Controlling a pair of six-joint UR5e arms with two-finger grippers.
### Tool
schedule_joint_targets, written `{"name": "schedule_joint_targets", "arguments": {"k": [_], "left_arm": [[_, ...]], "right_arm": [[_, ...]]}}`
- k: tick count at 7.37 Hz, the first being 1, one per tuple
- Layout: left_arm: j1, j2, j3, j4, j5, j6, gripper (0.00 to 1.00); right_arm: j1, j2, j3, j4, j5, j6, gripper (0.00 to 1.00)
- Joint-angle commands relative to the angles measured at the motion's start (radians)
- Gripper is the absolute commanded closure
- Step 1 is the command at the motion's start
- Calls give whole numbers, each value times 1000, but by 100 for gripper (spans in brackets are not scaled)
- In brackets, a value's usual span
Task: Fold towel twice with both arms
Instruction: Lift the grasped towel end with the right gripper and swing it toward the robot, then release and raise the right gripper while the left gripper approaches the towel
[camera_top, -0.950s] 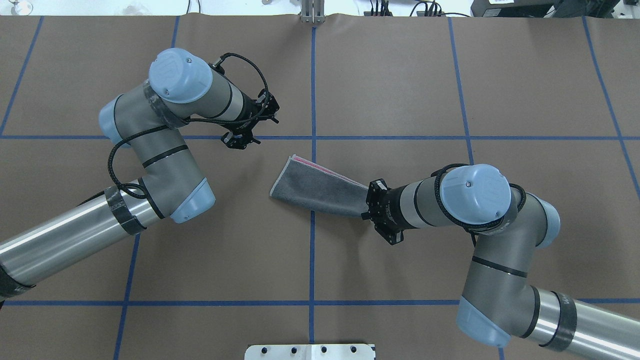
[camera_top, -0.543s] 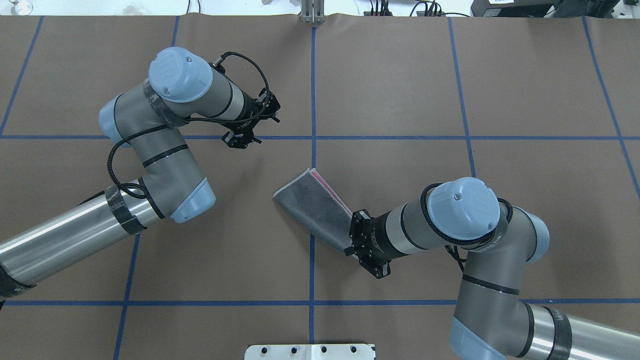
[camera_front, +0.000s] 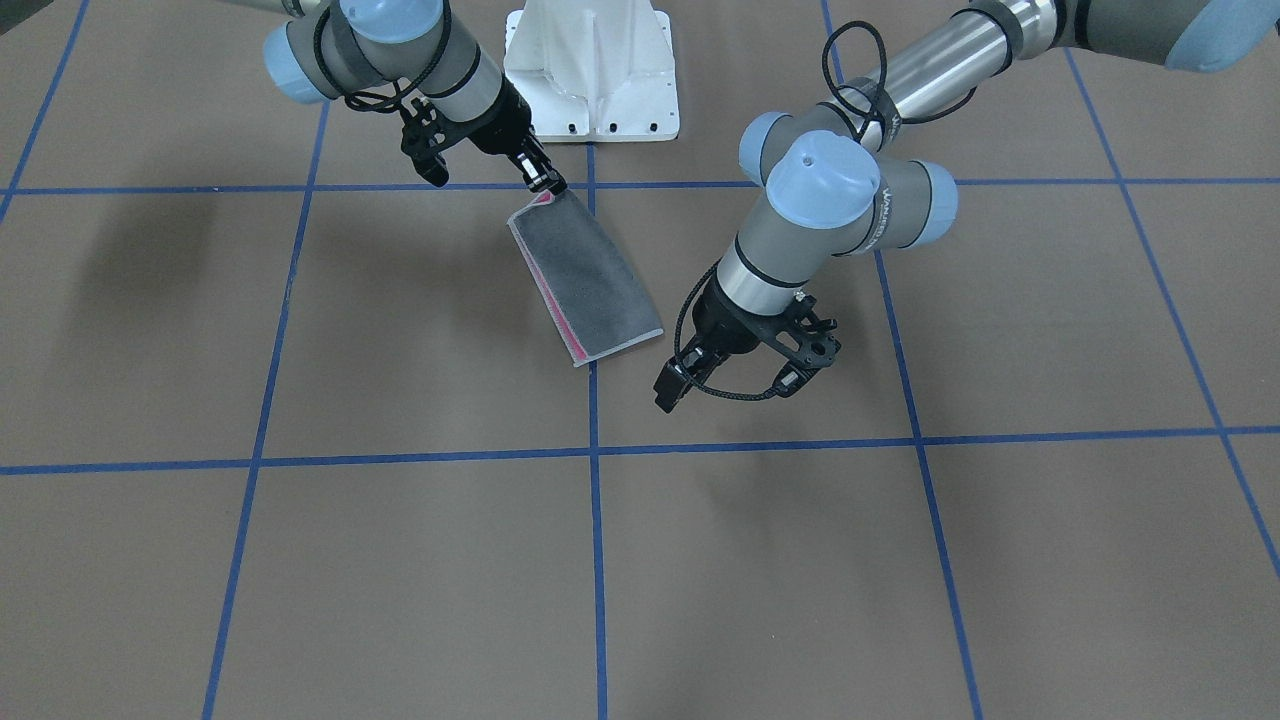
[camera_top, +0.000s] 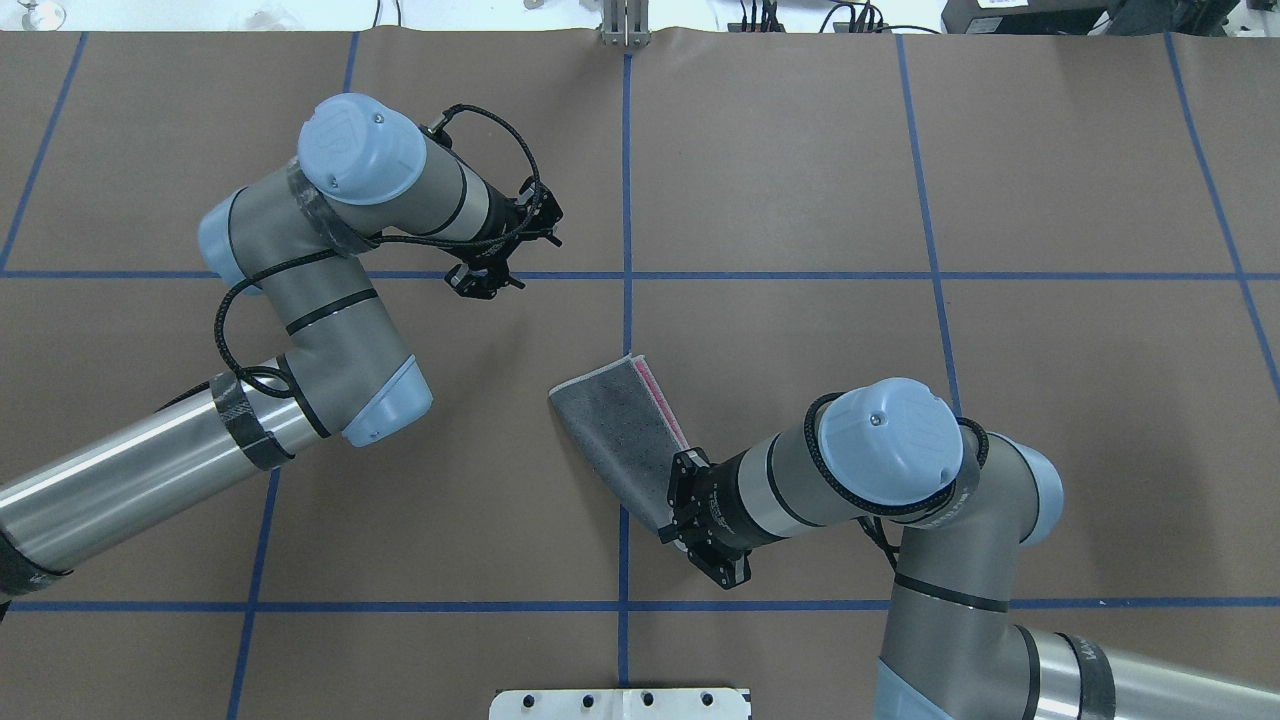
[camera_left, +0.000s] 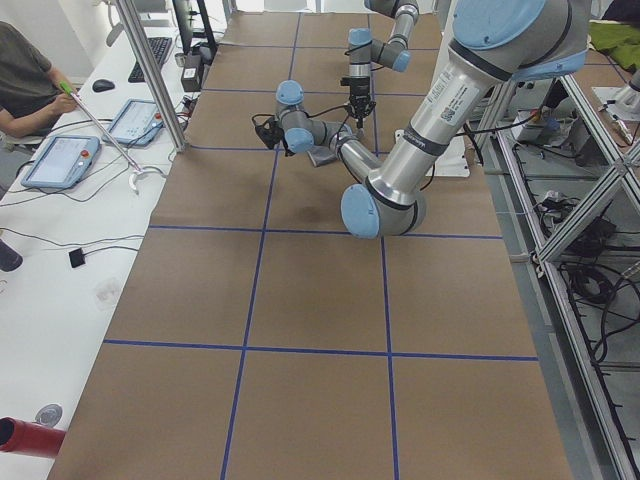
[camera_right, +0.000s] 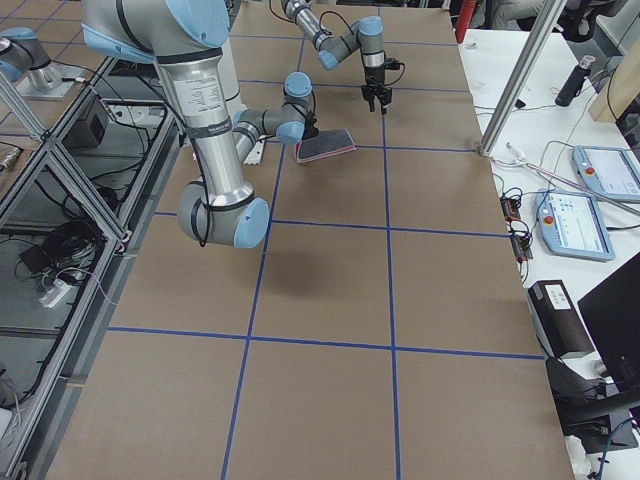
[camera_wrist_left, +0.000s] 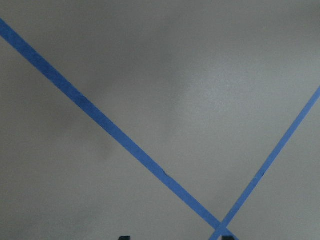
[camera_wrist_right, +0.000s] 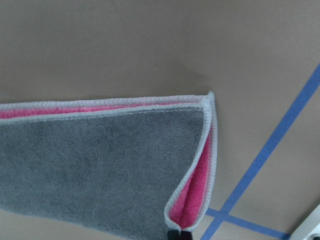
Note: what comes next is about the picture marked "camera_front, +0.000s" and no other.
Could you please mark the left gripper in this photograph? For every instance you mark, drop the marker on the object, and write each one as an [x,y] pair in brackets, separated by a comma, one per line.
[727,327]

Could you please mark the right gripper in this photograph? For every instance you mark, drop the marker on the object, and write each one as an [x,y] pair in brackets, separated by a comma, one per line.
[506,125]

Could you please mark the pink and grey towel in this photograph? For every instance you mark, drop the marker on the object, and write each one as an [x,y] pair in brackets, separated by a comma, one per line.
[596,301]

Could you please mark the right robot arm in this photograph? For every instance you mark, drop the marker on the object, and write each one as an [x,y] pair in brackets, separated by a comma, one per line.
[416,60]

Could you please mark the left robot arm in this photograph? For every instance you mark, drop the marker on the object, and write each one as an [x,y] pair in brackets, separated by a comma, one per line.
[829,188]

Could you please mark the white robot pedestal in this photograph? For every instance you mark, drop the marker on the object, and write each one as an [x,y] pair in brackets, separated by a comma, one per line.
[595,71]

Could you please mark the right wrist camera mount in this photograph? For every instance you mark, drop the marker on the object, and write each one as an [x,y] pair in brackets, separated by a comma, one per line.
[426,134]

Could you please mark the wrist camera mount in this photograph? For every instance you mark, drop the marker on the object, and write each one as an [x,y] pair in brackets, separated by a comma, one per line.
[426,134]
[806,342]

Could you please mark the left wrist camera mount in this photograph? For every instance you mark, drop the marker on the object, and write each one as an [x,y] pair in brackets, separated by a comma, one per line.
[806,342]

